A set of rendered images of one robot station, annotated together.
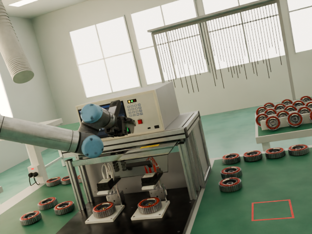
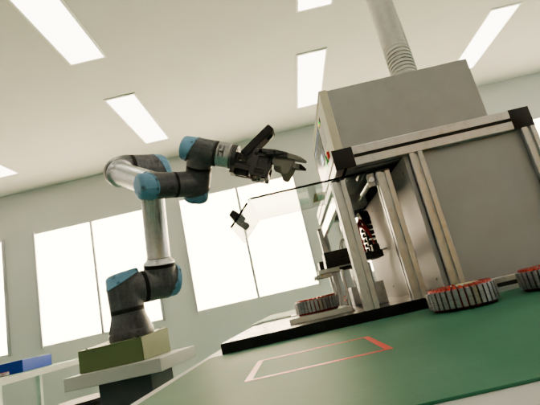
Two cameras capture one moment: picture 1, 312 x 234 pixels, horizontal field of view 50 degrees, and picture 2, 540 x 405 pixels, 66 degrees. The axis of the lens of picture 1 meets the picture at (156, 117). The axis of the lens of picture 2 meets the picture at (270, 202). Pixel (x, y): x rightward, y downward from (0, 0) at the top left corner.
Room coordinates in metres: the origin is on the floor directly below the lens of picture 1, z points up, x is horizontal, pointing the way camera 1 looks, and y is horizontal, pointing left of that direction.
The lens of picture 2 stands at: (1.11, -0.89, 0.82)
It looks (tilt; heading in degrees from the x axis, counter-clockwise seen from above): 14 degrees up; 72
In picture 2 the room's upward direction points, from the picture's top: 13 degrees counter-clockwise
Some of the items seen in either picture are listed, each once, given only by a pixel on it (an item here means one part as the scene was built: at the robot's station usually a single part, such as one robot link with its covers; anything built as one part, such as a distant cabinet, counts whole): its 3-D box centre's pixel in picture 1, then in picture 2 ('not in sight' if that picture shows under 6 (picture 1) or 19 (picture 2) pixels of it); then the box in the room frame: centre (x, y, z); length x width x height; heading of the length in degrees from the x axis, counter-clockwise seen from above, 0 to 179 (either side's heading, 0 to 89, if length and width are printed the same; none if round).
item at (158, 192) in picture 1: (158, 192); (373, 292); (1.63, 0.08, 0.80); 0.07 x 0.05 x 0.06; 72
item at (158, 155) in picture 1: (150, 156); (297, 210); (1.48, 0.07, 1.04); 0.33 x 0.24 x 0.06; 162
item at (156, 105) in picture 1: (131, 110); (385, 141); (1.83, 0.12, 1.22); 0.44 x 0.39 x 0.20; 72
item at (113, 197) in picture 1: (115, 197); (358, 294); (1.71, 0.31, 0.80); 0.07 x 0.05 x 0.06; 72
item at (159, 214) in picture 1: (151, 210); (319, 314); (1.49, 0.12, 0.78); 0.15 x 0.15 x 0.01; 72
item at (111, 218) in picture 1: (105, 214); not in sight; (1.57, 0.35, 0.78); 0.15 x 0.15 x 0.01; 72
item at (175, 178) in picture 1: (138, 165); (390, 243); (1.77, 0.16, 0.92); 0.66 x 0.01 x 0.30; 72
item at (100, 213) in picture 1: (104, 209); not in sight; (1.57, 0.35, 0.80); 0.11 x 0.11 x 0.04
